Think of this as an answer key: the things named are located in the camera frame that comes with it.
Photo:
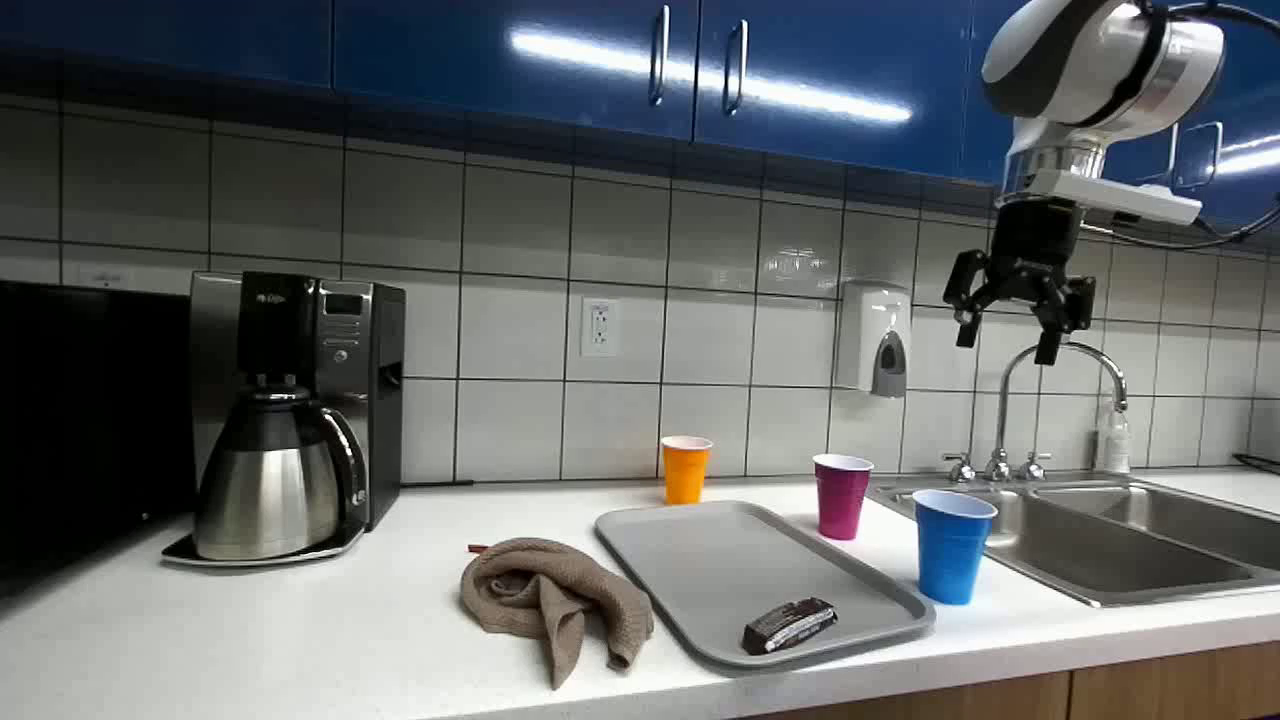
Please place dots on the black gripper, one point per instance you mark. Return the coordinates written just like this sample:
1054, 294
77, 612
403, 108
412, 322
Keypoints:
1035, 247

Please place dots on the blue plastic cup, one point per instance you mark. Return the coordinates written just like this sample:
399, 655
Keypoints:
953, 553

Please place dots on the magenta plastic cup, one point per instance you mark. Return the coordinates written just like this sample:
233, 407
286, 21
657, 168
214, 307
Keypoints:
843, 504

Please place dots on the orange plastic cup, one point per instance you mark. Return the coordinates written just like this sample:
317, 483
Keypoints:
684, 473

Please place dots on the grey plastic tray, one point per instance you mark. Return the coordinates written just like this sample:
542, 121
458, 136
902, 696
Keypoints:
745, 575

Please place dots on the chrome gooseneck faucet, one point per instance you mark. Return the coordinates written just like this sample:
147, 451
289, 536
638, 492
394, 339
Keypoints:
1002, 415

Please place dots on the clear soap bottle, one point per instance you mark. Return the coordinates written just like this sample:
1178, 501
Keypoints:
1110, 447

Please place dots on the stainless steel double sink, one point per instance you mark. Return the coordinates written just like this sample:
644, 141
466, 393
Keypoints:
1132, 563

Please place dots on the black handheld object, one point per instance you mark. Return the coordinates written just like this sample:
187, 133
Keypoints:
789, 624

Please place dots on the wooden base cabinet front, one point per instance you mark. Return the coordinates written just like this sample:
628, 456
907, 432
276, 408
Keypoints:
1132, 684

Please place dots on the brown cloth towel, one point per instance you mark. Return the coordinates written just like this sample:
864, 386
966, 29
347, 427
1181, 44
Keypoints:
546, 594

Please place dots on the black steel coffee maker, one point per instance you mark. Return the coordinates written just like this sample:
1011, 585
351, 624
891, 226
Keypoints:
352, 345

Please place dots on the steel coffee carafe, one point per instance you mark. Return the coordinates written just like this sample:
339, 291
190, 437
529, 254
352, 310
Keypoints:
274, 487

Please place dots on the black microwave oven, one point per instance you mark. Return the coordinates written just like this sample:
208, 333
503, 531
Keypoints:
82, 427

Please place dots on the white wall soap dispenser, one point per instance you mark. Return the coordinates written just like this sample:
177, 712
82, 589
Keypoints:
871, 333

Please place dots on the white wall outlet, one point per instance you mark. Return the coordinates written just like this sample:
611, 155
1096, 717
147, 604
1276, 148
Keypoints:
601, 328

